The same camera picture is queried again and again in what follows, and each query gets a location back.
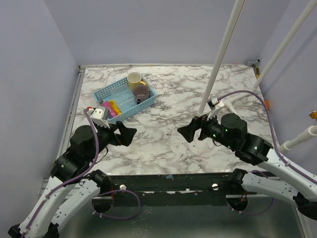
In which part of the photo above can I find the light blue plastic basket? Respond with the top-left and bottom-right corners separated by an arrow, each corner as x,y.
93,77 -> 156,124

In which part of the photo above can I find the purple grey mug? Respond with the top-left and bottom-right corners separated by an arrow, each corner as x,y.
132,84 -> 150,105

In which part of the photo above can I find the clear textured glass tray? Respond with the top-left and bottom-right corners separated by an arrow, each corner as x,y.
143,73 -> 178,109

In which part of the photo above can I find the yellow ceramic mug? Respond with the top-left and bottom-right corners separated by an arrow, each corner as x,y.
126,72 -> 147,91

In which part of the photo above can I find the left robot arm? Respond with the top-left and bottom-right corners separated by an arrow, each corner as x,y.
8,121 -> 137,238

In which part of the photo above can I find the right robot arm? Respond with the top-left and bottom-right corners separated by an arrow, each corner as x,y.
177,113 -> 317,220

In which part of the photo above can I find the yellow toothpaste tube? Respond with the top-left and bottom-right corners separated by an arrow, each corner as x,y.
109,100 -> 122,115

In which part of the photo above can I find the pink toothpaste tube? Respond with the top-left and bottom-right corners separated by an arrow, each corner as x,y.
101,101 -> 117,118

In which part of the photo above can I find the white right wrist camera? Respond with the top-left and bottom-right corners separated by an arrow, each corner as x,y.
207,98 -> 225,120

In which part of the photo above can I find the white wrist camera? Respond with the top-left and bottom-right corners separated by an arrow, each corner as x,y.
87,106 -> 110,128
207,98 -> 225,120

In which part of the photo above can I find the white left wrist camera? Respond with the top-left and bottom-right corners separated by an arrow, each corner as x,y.
87,106 -> 110,128

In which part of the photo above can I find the aluminium table edge rail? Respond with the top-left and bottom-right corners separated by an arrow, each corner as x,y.
56,66 -> 85,160

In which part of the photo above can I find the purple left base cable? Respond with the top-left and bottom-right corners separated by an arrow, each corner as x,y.
91,189 -> 141,220

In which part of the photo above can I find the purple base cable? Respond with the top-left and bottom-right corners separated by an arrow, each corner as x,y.
231,195 -> 275,216
91,189 -> 141,220

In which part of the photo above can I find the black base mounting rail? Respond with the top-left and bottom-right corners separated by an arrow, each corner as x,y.
94,172 -> 245,207

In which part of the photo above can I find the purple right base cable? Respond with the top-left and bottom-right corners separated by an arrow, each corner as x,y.
231,195 -> 275,216

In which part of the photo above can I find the white pvc pipe frame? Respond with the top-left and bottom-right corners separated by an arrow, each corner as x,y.
197,0 -> 317,153

